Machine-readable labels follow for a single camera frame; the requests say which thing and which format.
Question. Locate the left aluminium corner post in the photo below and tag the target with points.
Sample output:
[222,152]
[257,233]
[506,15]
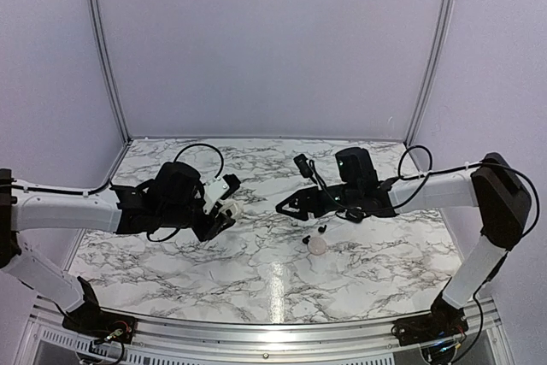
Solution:
[107,70]

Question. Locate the white earbud charging case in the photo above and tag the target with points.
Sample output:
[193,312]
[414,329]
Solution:
[232,208]

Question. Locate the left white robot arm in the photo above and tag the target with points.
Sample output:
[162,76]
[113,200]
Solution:
[34,207]

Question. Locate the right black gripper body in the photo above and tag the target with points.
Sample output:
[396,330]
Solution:
[349,192]

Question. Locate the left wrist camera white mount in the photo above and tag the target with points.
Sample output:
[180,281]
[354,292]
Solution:
[214,191]

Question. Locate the right aluminium corner post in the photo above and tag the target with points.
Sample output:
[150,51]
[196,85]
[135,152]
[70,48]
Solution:
[439,37]

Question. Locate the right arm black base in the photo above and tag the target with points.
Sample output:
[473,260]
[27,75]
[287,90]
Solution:
[442,321]

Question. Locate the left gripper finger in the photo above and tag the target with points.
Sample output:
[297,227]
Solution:
[231,185]
[222,223]

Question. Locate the aluminium corner post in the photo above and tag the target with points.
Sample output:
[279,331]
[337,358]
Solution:
[439,37]
[107,70]

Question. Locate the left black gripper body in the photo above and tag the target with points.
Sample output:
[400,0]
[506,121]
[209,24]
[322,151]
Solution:
[175,215]

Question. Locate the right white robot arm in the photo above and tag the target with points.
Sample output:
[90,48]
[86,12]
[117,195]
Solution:
[502,195]

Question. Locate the aluminium front rail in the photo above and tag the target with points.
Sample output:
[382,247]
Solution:
[172,341]

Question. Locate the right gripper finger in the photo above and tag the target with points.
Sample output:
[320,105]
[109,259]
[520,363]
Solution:
[302,213]
[305,199]

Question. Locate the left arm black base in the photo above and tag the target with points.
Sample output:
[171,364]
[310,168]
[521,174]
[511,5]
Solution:
[98,322]

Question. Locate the pink round earbud case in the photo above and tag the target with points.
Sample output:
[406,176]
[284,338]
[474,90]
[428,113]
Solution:
[317,246]

